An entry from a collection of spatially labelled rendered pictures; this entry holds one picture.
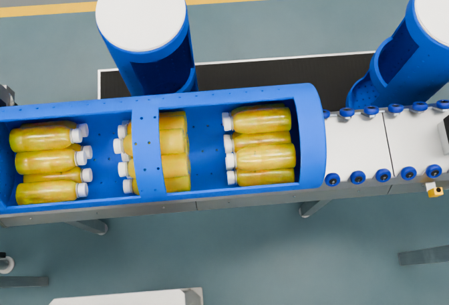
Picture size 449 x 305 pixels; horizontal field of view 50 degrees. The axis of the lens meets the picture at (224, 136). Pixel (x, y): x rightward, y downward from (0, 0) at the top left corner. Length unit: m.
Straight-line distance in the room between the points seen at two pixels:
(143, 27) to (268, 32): 1.27
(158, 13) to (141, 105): 0.40
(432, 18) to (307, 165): 0.68
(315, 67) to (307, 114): 1.28
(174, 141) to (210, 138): 0.23
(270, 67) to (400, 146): 1.04
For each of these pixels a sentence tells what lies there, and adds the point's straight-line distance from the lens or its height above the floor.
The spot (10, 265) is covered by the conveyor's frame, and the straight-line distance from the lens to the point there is 2.54.
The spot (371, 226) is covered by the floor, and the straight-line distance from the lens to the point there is 2.46.
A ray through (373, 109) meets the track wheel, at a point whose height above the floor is 0.98.
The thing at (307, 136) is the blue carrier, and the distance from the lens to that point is 1.18.
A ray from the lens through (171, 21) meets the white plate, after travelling 1.52.
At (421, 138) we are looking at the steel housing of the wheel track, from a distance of 1.60.
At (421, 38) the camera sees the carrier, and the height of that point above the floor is 1.00.
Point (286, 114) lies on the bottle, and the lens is 1.30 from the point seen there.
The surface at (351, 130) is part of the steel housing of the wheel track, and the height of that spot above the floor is 0.93.
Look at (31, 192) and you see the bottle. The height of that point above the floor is 1.08.
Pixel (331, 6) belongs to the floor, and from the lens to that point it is 2.82.
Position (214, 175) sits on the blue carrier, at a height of 0.97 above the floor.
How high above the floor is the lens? 2.34
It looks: 73 degrees down
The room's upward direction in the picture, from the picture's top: straight up
